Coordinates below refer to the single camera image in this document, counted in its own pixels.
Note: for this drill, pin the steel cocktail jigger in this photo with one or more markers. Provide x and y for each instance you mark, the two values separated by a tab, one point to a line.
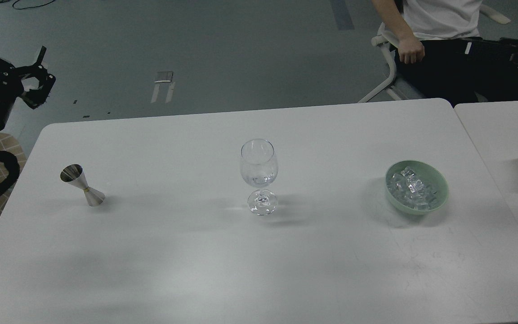
75	176

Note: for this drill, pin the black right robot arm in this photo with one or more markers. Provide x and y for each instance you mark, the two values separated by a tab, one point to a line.
502	50

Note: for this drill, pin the clear wine glass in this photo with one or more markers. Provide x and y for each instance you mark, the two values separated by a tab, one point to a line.
259	167

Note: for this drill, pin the clear ice cubes pile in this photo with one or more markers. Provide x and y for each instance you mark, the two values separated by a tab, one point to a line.
409	189

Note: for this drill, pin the white office chair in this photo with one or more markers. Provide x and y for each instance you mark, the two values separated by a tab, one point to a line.
393	85

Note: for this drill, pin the person in white shirt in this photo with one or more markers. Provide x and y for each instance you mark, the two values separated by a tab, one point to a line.
431	51

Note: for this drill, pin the green bowl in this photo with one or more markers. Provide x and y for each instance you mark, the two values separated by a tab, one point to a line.
429	174

